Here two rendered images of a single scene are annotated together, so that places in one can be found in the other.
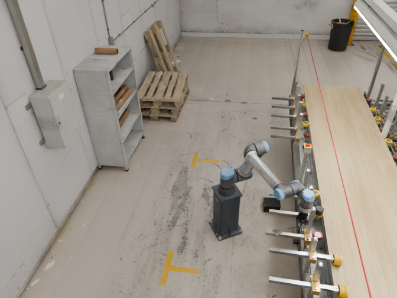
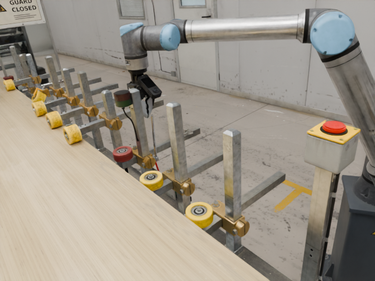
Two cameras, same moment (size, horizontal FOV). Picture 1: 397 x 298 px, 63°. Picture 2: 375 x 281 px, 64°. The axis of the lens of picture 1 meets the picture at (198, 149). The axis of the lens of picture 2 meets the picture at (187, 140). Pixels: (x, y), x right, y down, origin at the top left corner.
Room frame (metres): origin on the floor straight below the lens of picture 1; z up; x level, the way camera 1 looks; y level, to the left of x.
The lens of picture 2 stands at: (2.61, -1.61, 1.49)
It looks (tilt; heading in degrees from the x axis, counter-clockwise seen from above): 27 degrees down; 130
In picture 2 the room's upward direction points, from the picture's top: 5 degrees counter-clockwise
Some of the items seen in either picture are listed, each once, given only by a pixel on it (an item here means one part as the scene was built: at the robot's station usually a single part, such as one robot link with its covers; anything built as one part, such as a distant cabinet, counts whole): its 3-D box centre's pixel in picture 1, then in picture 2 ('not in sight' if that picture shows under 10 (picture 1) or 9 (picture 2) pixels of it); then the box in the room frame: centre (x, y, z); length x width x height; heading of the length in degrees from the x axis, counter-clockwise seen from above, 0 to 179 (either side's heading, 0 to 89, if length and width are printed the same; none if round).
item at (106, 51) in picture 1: (106, 51); not in sight; (4.24, 1.18, 1.59); 0.30 x 0.08 x 0.08; 80
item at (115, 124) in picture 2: (311, 253); (110, 121); (1.49, -0.83, 0.95); 0.14 x 0.06 x 0.05; 168
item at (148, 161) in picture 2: (307, 236); (141, 158); (1.73, -0.89, 0.85); 0.14 x 0.06 x 0.05; 168
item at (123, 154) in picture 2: (316, 238); (124, 161); (1.70, -0.95, 0.85); 0.08 x 0.08 x 0.11
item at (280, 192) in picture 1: (263, 169); (246, 29); (2.04, -0.53, 1.32); 0.68 x 0.12 x 0.12; 20
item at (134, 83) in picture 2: (303, 215); (139, 82); (1.69, -0.79, 1.15); 0.09 x 0.08 x 0.12; 168
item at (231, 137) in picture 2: (303, 188); (232, 202); (2.25, -0.99, 0.90); 0.04 x 0.04 x 0.48; 78
